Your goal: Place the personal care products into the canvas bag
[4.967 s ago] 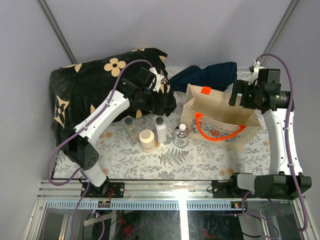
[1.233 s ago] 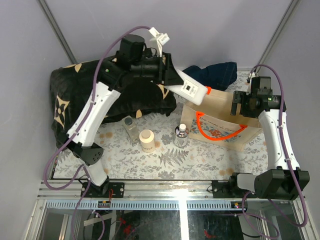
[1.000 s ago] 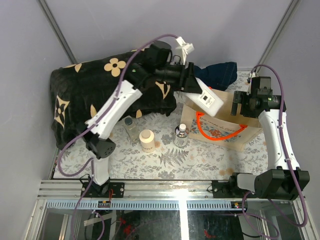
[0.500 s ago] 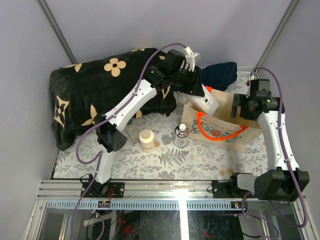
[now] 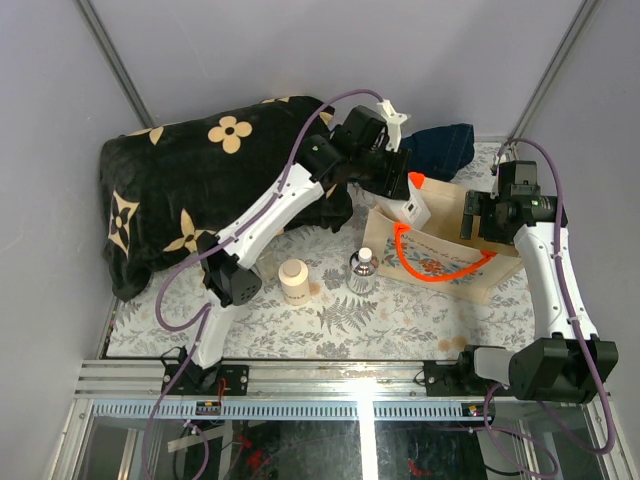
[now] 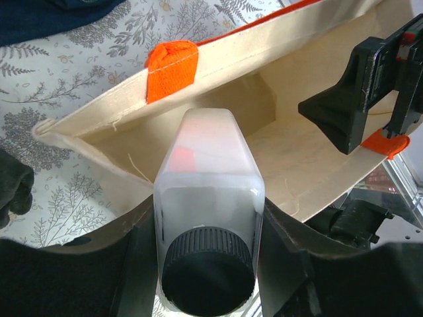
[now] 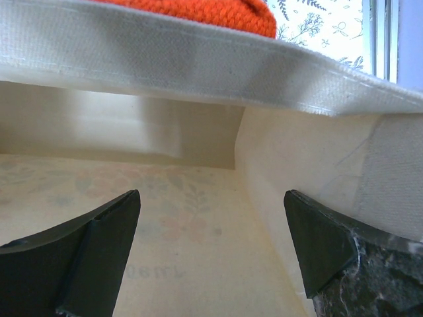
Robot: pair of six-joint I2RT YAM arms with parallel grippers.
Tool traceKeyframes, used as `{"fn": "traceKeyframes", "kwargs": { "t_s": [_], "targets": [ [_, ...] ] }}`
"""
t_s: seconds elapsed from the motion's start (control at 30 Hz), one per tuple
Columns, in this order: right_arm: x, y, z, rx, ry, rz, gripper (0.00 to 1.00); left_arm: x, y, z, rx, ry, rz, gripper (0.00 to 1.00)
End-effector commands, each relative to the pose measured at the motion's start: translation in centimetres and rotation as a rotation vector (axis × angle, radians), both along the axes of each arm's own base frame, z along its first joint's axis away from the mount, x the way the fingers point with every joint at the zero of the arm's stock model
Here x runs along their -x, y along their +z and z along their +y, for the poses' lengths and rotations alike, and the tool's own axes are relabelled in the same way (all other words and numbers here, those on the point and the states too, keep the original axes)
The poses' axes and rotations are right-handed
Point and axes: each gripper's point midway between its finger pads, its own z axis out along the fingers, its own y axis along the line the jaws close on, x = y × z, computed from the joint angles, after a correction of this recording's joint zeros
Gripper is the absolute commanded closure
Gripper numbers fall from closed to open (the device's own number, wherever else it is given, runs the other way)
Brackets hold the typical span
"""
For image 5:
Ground aluminium mounting rail frame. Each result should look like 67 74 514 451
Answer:
47 357 626 480

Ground black floral pattern pillow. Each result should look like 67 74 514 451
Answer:
99 96 322 302

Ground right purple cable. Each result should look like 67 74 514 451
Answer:
482 137 617 480

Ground purple cable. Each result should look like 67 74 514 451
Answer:
142 88 386 480
482 137 617 480

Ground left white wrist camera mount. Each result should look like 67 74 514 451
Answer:
376 99 410 152

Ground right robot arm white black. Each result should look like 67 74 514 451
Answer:
455 161 619 404

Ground clear square bottle grey cap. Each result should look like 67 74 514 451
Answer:
255 248 279 285

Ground beige canvas bag orange handles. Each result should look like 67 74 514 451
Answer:
363 173 523 304

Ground dark blue denim garment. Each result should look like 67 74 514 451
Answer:
400 123 475 182

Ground beige round bottle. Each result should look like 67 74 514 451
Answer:
278 259 311 306

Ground white rectangular lotion bottle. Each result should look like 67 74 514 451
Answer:
378 180 431 230

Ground floral patterned tablecloth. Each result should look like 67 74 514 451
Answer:
107 134 544 362

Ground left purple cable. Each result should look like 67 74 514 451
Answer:
142 88 386 480

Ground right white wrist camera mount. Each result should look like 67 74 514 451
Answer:
490 150 508 198

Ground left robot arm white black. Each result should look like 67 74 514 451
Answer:
184 100 410 395

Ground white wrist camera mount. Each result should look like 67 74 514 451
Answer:
376 99 410 152
490 150 508 198

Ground clear round bottle white cap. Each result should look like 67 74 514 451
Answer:
346 247 378 294

